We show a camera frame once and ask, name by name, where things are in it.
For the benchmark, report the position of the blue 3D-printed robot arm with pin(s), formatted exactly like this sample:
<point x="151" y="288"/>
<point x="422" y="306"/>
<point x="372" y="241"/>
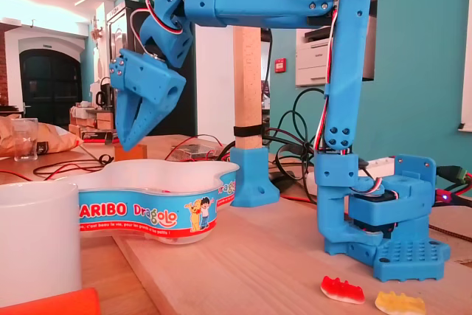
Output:
<point x="258" y="1"/>

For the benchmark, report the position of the small wooden block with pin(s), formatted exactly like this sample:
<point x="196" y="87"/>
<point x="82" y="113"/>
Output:
<point x="129" y="154"/>

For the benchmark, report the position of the stacked cardboard boxes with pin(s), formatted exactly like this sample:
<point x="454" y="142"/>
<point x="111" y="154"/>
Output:
<point x="92" y="123"/>

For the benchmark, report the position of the black kettle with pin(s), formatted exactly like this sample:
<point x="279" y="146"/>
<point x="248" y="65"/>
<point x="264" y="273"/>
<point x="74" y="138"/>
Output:
<point x="105" y="95"/>

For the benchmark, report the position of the clear plastic box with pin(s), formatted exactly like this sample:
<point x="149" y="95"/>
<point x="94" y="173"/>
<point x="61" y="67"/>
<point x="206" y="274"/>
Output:
<point x="195" y="151"/>

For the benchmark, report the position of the brown paper bag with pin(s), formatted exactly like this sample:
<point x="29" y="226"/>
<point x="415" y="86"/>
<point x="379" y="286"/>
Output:
<point x="55" y="139"/>

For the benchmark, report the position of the dark arched door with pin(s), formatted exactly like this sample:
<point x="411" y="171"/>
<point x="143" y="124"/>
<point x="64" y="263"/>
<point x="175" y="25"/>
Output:
<point x="48" y="82"/>

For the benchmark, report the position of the white clover-shaped bowl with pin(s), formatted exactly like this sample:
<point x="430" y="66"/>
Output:
<point x="147" y="215"/>

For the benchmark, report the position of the clear drinking glass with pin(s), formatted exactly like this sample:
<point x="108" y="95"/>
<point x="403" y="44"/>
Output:
<point x="25" y="141"/>

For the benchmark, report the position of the red fire alarm button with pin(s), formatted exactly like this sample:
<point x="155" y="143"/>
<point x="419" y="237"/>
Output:
<point x="280" y="65"/>

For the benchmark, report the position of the white ceramic mug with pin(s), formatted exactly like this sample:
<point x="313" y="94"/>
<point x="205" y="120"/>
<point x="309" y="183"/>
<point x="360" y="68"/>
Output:
<point x="37" y="237"/>

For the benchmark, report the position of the white office printer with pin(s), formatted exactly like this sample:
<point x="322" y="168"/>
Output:
<point x="313" y="60"/>

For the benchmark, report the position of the large light wooden base board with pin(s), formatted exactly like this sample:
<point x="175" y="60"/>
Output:
<point x="258" y="256"/>

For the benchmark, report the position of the orange cylindrical roll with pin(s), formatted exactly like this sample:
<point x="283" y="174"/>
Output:
<point x="55" y="304"/>

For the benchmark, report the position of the red gummy candy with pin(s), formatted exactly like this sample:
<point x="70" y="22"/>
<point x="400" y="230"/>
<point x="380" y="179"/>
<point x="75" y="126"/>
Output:
<point x="341" y="289"/>

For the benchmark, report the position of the yellow gummy candy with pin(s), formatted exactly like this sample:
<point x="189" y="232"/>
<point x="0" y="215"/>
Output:
<point x="400" y="304"/>

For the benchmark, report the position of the green terminal connector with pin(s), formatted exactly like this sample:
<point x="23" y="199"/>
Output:
<point x="457" y="175"/>

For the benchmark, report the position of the wooden camera post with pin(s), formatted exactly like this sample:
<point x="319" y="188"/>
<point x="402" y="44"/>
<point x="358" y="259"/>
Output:
<point x="247" y="71"/>

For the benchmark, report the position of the blue printed post mount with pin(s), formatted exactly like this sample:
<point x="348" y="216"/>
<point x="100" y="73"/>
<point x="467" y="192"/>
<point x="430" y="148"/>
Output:
<point x="250" y="178"/>

